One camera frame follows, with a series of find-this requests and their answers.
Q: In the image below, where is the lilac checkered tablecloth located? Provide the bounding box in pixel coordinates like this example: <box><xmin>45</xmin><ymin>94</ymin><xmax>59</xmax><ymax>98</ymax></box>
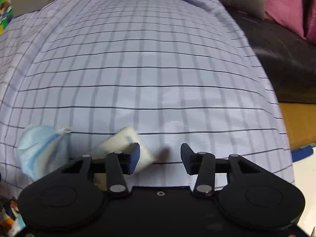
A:
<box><xmin>1</xmin><ymin>0</ymin><xmax>295</xmax><ymax>198</ymax></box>

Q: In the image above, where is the light blue face mask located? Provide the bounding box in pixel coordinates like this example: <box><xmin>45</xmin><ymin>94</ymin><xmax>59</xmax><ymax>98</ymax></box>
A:
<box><xmin>16</xmin><ymin>125</ymin><xmax>71</xmax><ymax>181</ymax></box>

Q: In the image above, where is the colourful cartoon puzzle box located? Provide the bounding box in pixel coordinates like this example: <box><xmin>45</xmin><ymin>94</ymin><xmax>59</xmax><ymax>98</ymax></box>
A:
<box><xmin>0</xmin><ymin>0</ymin><xmax>13</xmax><ymax>34</ymax></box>

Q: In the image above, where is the black leather sofa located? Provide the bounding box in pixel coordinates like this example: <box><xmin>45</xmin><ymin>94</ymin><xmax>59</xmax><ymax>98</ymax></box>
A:
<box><xmin>226</xmin><ymin>0</ymin><xmax>315</xmax><ymax>104</ymax></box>

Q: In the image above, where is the white tissue packet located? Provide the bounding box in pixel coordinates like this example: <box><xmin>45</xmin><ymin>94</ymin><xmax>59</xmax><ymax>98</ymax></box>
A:
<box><xmin>90</xmin><ymin>126</ymin><xmax>157</xmax><ymax>189</ymax></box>

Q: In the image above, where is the blue object at floor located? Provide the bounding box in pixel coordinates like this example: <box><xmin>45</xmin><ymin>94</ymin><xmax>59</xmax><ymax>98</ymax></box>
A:
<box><xmin>291</xmin><ymin>145</ymin><xmax>314</xmax><ymax>163</ymax></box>

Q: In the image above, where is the pink cushion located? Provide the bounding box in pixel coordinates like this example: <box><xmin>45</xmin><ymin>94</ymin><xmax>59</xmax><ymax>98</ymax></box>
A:
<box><xmin>265</xmin><ymin>0</ymin><xmax>304</xmax><ymax>38</ymax></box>
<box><xmin>305</xmin><ymin>0</ymin><xmax>316</xmax><ymax>44</ymax></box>

